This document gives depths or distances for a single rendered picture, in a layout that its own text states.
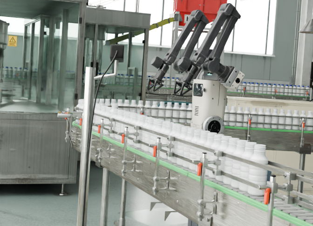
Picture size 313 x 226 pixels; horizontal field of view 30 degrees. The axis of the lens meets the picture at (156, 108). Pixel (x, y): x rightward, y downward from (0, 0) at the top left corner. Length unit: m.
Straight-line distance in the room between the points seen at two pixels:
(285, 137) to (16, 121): 2.86
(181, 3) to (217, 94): 6.18
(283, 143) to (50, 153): 2.64
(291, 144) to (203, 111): 1.37
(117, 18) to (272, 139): 4.15
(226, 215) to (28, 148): 4.53
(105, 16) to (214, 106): 4.82
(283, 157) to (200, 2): 3.62
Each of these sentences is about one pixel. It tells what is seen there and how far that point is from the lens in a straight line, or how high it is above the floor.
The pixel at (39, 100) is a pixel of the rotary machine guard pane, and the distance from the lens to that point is 6.38.
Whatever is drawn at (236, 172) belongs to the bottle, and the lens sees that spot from 2.04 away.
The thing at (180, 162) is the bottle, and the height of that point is 1.01.
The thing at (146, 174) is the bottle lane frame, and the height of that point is 0.90.
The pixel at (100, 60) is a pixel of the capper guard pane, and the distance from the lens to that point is 8.48.
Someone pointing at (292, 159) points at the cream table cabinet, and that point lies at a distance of 7.44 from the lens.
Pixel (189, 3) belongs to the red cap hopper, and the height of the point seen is 2.63.
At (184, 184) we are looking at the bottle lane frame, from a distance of 2.36.
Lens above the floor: 1.36
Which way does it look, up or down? 3 degrees down
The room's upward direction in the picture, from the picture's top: 4 degrees clockwise
